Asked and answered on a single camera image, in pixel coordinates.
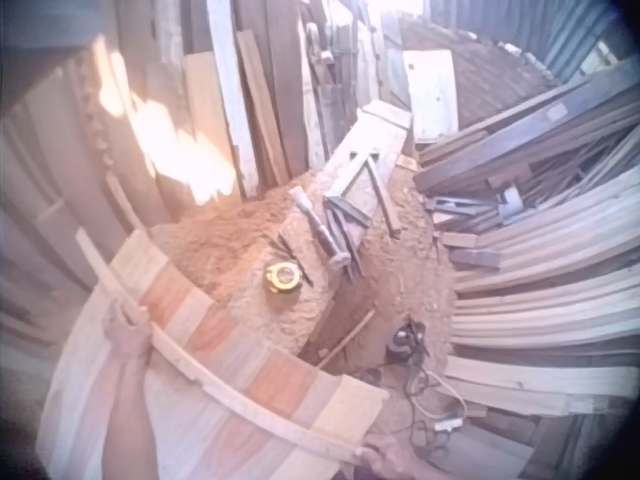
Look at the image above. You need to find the person's left hand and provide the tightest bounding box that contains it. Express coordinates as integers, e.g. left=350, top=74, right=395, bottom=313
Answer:
left=102, top=298, right=153, bottom=360

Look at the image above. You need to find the person's right hand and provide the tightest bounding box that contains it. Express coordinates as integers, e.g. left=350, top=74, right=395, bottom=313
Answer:
left=352, top=434, right=437, bottom=480

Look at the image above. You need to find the long thin wooden strip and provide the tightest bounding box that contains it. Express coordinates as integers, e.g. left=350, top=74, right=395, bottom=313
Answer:
left=73, top=228, right=372, bottom=469

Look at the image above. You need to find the striped glued wooden panel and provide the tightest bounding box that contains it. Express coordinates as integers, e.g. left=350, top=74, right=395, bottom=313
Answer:
left=37, top=228, right=391, bottom=480

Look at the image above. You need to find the black electric power tool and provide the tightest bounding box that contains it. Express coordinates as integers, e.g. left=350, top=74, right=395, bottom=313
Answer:
left=384, top=316, right=432, bottom=364

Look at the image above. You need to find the short wooden stick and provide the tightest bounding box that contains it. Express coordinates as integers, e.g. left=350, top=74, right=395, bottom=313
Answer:
left=316, top=308, right=377, bottom=357

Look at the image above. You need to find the heap of sawdust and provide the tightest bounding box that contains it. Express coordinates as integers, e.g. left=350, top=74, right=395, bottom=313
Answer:
left=148, top=168, right=321, bottom=302

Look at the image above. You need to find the yellow tape measure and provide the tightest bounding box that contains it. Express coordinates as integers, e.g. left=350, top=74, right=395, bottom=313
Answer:
left=262, top=260, right=304, bottom=296

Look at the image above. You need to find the dark pencil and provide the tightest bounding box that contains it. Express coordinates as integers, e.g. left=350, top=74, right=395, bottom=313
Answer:
left=269, top=234, right=315, bottom=289

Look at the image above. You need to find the dark metal chisel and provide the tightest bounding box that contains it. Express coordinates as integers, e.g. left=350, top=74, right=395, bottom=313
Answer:
left=324, top=197, right=372, bottom=282

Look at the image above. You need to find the wooden mallet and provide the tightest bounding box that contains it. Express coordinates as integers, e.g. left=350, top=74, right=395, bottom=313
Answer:
left=288, top=185, right=351, bottom=272

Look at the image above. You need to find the pile of wooden planks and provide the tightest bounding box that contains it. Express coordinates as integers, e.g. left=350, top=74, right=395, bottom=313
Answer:
left=413, top=63, right=640, bottom=417

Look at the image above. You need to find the metal try square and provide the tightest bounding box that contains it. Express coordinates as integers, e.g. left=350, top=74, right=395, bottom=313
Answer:
left=322, top=151, right=404, bottom=237

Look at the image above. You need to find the row of leaning boards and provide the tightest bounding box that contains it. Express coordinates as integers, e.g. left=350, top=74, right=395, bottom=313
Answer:
left=0, top=0, right=417, bottom=214

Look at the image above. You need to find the sawdust-covered wooden workbench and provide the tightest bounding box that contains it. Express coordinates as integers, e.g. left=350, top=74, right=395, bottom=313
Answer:
left=219, top=98, right=416, bottom=362

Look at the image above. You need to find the white board panel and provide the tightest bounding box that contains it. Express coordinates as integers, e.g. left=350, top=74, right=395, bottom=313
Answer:
left=401, top=48, right=461, bottom=146

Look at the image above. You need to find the black power cable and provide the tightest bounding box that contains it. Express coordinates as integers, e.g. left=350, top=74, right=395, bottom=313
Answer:
left=358, top=358, right=454, bottom=454

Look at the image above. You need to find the white power cable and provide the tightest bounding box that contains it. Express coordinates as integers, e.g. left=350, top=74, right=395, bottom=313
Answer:
left=408, top=368, right=470, bottom=422

